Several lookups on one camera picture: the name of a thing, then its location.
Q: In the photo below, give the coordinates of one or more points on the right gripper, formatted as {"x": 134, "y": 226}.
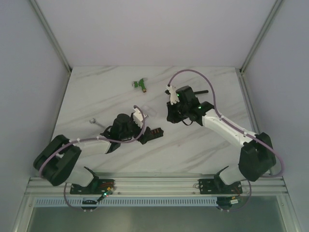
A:
{"x": 171, "y": 117}

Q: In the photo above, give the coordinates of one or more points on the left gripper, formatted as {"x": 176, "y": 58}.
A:
{"x": 146, "y": 135}

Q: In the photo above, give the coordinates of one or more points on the black fuse box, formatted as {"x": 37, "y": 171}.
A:
{"x": 153, "y": 134}

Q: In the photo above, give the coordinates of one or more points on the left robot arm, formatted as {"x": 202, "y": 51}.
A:
{"x": 60, "y": 161}

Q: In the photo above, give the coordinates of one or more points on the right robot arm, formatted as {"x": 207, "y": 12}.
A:
{"x": 256, "y": 157}

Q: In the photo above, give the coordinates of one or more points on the clear plastic fuse box cover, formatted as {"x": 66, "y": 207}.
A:
{"x": 149, "y": 110}

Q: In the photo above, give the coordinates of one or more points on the green spray gun toy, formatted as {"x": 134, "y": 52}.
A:
{"x": 141, "y": 84}

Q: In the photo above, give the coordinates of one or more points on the grey metal bolt tool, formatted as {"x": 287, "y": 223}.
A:
{"x": 95, "y": 122}

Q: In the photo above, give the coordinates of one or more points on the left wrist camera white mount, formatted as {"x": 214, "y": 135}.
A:
{"x": 139, "y": 117}

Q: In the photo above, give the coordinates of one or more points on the hammer with black handle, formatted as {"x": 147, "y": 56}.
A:
{"x": 201, "y": 92}

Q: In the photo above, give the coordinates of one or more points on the aluminium front rail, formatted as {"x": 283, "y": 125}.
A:
{"x": 157, "y": 185}

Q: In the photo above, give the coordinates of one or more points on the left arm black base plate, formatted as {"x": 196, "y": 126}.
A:
{"x": 96, "y": 187}

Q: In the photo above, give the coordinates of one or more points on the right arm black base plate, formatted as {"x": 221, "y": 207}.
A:
{"x": 218, "y": 187}

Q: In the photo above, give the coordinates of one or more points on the slotted grey cable duct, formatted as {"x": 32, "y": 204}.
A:
{"x": 125, "y": 201}

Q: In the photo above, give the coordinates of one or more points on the left aluminium frame post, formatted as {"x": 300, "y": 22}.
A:
{"x": 41, "y": 17}

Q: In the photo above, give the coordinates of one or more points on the aluminium frame post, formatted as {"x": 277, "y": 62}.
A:
{"x": 41, "y": 17}
{"x": 262, "y": 34}

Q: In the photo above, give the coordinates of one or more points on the right aluminium frame post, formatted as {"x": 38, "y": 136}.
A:
{"x": 262, "y": 34}

